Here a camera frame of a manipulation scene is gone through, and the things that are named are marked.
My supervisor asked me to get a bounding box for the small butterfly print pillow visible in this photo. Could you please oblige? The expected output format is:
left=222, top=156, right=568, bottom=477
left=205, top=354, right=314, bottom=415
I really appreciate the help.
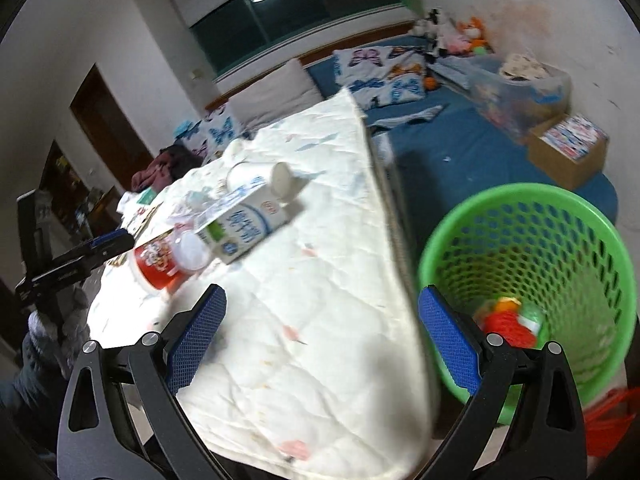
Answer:
left=175, top=105, right=241, bottom=161

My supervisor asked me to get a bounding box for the orange fox plush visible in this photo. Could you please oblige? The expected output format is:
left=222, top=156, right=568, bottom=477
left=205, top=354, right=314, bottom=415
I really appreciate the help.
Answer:
left=457, top=17, right=493, bottom=56

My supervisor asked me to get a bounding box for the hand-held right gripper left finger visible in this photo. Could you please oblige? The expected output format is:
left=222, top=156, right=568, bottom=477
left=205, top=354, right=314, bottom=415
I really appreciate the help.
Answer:
left=56, top=283, right=227, bottom=480

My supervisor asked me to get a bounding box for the window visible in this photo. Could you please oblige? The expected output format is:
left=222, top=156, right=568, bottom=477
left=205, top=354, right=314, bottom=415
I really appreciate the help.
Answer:
left=167, top=0, right=418, bottom=78

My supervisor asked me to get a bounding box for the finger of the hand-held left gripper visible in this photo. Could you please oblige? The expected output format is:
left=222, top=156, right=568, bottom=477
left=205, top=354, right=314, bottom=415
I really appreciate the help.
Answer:
left=22, top=250, right=108, bottom=293
left=50, top=228, right=136, bottom=273

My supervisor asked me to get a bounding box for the dark clothes pile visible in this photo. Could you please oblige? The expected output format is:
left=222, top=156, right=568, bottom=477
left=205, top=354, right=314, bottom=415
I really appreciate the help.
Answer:
left=131, top=144, right=201, bottom=193

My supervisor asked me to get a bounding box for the dark wooden door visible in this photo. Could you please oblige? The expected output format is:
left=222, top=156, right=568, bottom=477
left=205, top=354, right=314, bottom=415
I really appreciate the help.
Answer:
left=70, top=63, right=153, bottom=193

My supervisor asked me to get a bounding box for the red label cup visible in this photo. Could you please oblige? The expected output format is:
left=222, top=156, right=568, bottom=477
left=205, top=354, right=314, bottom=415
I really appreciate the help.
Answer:
left=132, top=227, right=213, bottom=295

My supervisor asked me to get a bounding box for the small clear wrapper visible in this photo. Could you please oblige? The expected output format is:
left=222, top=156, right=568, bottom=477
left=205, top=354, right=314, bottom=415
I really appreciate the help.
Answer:
left=170, top=187, right=233, bottom=231

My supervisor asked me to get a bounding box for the grey sock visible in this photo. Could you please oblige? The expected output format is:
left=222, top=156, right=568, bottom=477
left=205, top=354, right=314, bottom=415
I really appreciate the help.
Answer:
left=372, top=105, right=446, bottom=128

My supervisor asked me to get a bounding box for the cardboard box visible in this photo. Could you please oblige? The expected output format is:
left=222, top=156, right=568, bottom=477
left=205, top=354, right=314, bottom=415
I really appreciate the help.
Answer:
left=527, top=112, right=610, bottom=191

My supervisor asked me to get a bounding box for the large butterfly print pillow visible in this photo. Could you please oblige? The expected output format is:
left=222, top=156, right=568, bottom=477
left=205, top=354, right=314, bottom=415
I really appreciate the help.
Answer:
left=332, top=45, right=431, bottom=111

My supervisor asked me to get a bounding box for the dark cabinet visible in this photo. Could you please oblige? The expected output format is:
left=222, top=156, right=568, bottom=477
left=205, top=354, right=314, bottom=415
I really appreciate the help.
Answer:
left=37, top=140, right=126, bottom=241

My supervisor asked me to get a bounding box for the small white bottle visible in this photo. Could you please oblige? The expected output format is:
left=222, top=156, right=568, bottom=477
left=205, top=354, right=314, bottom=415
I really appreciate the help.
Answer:
left=226, top=161, right=292, bottom=204

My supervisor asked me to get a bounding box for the cream spotted cloth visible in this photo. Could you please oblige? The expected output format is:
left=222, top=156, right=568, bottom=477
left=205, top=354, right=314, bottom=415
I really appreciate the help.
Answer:
left=500, top=52, right=543, bottom=81

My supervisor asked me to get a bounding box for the grey pillow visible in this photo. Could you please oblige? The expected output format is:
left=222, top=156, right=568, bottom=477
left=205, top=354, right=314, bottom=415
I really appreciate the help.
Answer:
left=229, top=58, right=323, bottom=128

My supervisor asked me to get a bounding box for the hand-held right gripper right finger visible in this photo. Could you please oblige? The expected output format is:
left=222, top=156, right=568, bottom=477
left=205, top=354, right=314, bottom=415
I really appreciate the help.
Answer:
left=417, top=285, right=587, bottom=480

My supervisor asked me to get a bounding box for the blue bed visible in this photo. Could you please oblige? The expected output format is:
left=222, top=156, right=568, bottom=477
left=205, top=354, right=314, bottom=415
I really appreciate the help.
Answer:
left=205, top=25, right=618, bottom=311

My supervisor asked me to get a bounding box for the green plastic basket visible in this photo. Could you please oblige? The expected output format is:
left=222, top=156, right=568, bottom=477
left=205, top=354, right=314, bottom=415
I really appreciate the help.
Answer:
left=417, top=183, right=638, bottom=423

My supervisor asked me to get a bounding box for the black and white cow plush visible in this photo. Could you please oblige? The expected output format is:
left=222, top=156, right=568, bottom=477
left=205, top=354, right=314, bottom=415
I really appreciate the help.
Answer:
left=415, top=7, right=458, bottom=58

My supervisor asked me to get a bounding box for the red foam fruit net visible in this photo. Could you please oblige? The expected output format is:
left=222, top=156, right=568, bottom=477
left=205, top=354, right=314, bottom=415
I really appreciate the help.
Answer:
left=482, top=310, right=538, bottom=348

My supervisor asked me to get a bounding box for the stack of picture books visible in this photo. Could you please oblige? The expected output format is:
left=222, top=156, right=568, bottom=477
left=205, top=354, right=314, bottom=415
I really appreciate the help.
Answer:
left=542, top=114, right=608, bottom=161

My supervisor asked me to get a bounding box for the white milk carton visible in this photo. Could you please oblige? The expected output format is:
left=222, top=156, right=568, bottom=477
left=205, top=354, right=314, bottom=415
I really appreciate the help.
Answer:
left=202, top=180, right=303, bottom=266

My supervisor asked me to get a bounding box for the red plastic stool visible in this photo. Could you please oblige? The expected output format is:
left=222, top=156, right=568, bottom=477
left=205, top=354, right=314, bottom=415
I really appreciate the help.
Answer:
left=582, top=390, right=638, bottom=461

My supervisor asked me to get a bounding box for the white quilted printed mat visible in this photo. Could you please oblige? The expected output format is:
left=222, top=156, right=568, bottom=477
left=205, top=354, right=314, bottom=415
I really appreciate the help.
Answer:
left=87, top=87, right=436, bottom=480

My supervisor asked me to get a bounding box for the clear plastic storage box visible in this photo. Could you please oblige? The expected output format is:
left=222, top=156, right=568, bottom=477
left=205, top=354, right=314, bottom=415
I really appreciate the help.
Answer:
left=440, top=52, right=572, bottom=136

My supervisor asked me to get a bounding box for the pink plush toy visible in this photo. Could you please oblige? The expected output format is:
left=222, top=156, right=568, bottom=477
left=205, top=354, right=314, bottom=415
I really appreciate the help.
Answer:
left=445, top=30, right=471, bottom=56

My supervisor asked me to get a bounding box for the cartoon picture book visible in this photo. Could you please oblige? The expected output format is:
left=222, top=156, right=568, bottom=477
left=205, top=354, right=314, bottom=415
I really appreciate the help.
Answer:
left=117, top=202, right=166, bottom=242

